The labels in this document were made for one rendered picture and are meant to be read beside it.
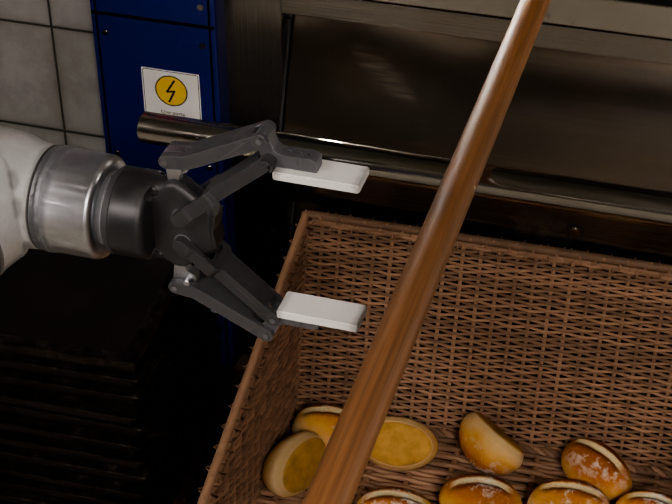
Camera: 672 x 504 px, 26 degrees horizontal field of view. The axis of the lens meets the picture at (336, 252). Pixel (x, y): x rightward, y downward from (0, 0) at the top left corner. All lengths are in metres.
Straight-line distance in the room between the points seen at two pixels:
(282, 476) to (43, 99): 0.57
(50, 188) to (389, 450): 0.75
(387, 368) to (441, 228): 0.18
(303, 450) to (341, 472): 0.83
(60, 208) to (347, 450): 0.35
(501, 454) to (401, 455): 0.12
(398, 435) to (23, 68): 0.66
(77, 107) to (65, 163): 0.69
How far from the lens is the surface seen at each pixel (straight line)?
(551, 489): 1.76
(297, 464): 1.78
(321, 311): 1.20
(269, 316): 1.21
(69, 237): 1.20
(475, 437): 1.81
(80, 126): 1.91
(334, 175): 1.12
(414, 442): 1.81
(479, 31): 1.66
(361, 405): 1.01
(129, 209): 1.18
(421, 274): 1.12
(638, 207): 1.30
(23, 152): 1.22
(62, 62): 1.87
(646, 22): 1.63
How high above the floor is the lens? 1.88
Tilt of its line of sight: 36 degrees down
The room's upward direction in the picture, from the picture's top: straight up
